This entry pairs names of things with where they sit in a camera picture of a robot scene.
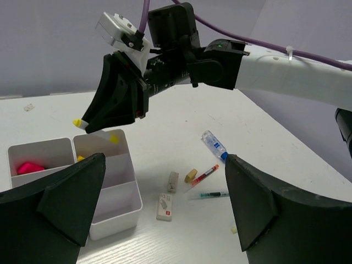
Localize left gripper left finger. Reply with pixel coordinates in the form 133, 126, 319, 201
1, 153, 106, 263

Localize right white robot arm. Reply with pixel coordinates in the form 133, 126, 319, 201
74, 1, 351, 146

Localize small yellow eraser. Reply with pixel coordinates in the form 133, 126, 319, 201
184, 168, 198, 183

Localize small tape scrap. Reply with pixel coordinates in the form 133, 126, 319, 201
24, 104, 35, 112

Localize right white organizer bin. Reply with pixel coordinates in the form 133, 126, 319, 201
73, 129, 143, 240

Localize left white organizer bin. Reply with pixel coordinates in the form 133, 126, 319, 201
8, 137, 76, 188

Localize white marker yellow cap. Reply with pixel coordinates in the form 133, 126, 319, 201
72, 118, 120, 144

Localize dirty white eraser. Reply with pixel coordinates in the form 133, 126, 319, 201
167, 172, 179, 193

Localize green ink gel pen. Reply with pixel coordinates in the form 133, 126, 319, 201
188, 191, 229, 200

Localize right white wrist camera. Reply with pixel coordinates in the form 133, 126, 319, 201
96, 12, 151, 75

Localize red ink gel pen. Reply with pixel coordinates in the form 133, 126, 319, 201
183, 164, 219, 193

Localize clear blue spray bottle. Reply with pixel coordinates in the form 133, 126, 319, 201
201, 130, 228, 162

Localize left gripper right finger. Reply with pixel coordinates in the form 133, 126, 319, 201
225, 155, 351, 263

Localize white organizer bin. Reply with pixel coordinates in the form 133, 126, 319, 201
73, 129, 143, 240
8, 137, 76, 188

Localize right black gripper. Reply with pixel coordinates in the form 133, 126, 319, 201
82, 51, 189, 134

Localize pink black highlighter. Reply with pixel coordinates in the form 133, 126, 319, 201
16, 162, 45, 175

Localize white staples box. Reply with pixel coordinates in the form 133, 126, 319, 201
156, 193, 173, 222

